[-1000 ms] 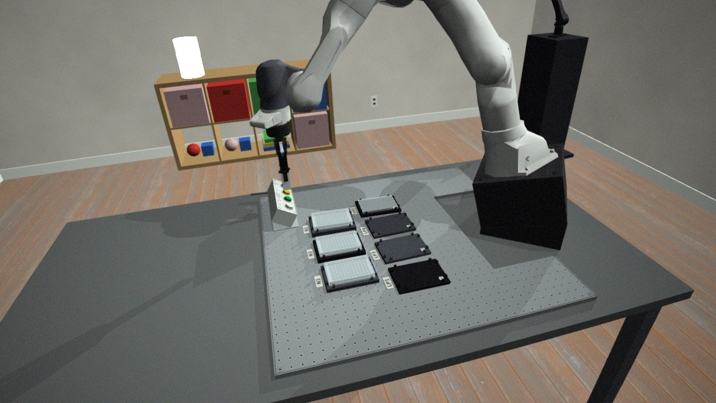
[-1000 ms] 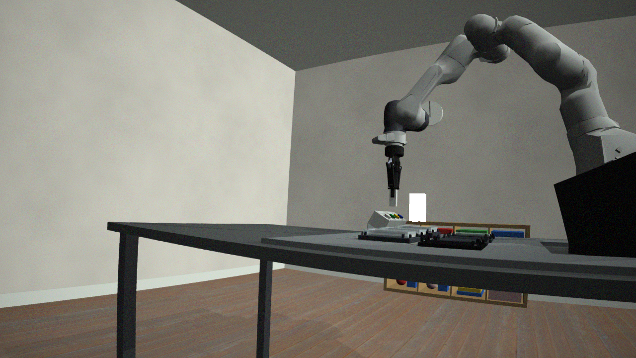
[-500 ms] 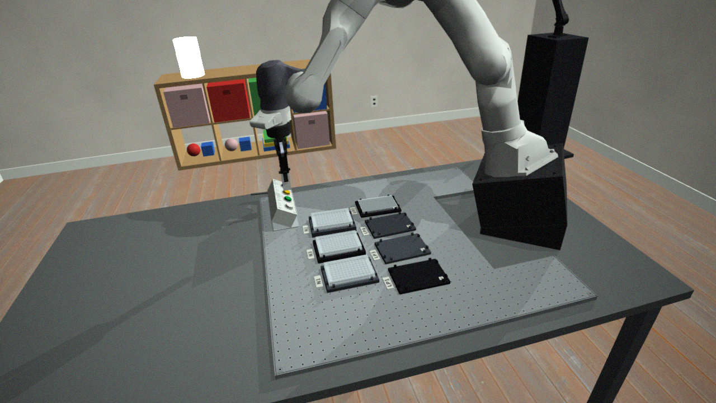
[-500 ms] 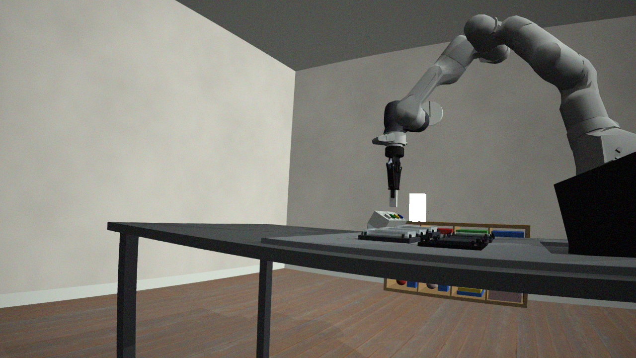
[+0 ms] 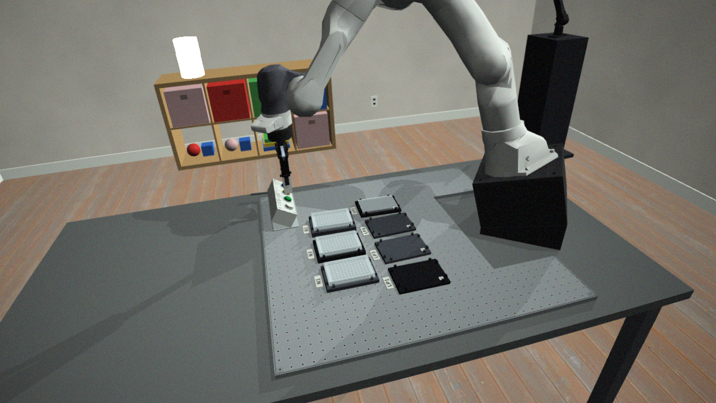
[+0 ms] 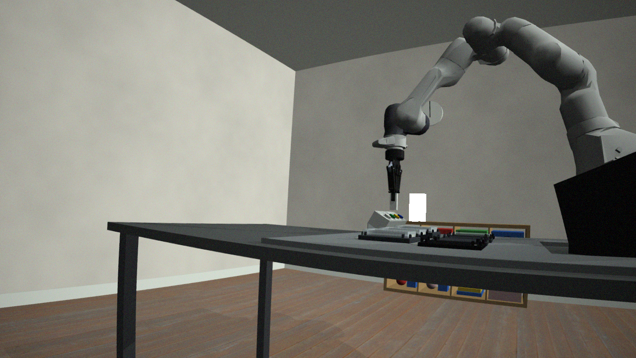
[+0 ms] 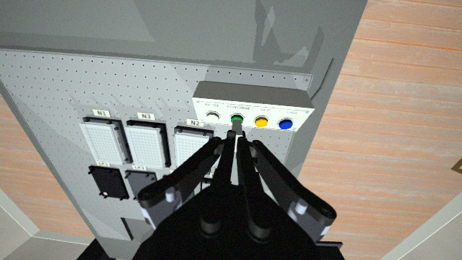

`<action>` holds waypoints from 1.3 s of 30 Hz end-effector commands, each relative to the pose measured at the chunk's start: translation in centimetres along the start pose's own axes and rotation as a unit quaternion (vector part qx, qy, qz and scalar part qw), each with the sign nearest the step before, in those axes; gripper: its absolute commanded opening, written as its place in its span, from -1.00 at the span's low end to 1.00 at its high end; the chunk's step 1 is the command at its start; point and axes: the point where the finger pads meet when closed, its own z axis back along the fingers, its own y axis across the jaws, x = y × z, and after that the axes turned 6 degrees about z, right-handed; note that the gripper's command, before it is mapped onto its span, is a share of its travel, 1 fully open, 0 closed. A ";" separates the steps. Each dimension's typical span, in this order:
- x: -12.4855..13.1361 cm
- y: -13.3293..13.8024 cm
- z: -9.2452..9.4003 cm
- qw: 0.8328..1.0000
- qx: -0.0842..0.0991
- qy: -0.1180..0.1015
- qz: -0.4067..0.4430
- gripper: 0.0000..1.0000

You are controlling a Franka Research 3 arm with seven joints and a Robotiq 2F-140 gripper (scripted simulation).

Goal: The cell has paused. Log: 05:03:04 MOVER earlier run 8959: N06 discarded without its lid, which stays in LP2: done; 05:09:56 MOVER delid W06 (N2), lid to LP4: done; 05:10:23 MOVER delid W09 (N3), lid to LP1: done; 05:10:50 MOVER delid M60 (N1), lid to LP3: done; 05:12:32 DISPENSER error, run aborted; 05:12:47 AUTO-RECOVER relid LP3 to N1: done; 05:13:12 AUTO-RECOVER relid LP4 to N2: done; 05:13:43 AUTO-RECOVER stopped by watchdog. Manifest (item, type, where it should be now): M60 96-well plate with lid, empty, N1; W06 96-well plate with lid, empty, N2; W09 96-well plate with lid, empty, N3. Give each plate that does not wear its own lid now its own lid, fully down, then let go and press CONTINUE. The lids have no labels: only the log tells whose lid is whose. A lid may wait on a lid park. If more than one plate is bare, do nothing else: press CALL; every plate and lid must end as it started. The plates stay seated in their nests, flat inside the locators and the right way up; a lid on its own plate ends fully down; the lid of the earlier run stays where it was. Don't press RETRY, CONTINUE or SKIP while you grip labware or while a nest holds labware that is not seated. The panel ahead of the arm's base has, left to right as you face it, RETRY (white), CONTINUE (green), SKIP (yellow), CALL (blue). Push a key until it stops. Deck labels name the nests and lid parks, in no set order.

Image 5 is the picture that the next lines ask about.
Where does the white button panel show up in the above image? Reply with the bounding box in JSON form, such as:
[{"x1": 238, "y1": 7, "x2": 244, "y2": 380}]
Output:
[{"x1": 251, "y1": 179, "x2": 299, "y2": 231}]

